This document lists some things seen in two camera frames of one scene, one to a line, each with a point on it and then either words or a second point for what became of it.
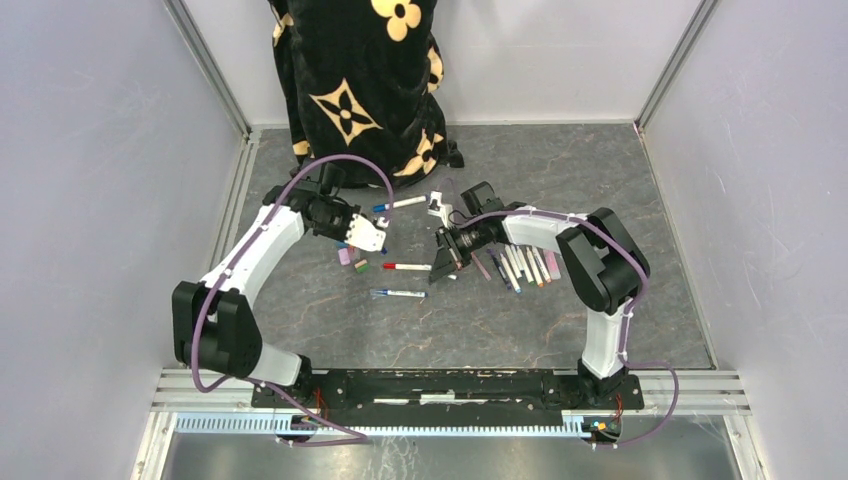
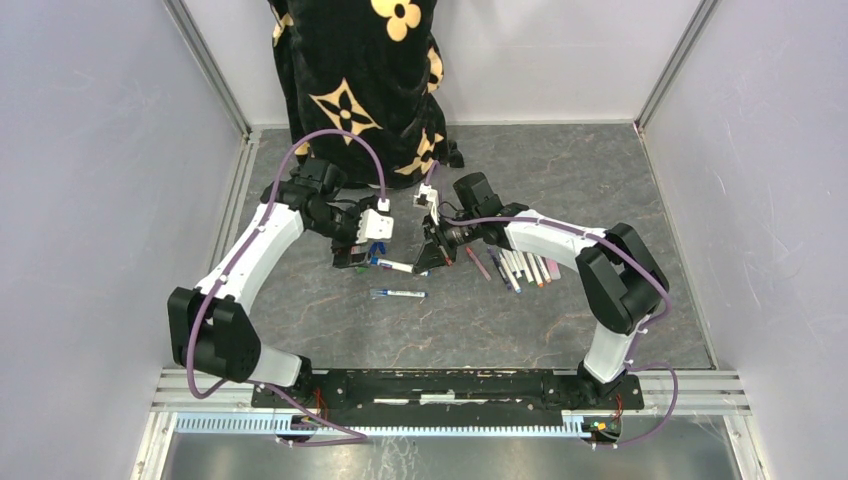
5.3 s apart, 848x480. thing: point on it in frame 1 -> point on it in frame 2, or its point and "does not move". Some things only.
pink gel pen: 485,272 does not move
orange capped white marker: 533,267 does not move
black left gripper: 349,211 -> 342,255
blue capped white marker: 510,274 does not move
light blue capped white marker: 381,207 -> 392,265
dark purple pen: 500,268 does not move
